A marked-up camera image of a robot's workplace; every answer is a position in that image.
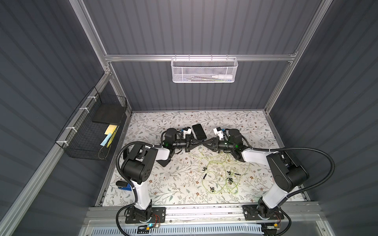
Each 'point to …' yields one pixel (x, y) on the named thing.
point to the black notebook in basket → (109, 113)
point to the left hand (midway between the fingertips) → (204, 145)
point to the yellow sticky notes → (110, 129)
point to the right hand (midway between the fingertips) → (205, 144)
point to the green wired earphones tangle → (222, 173)
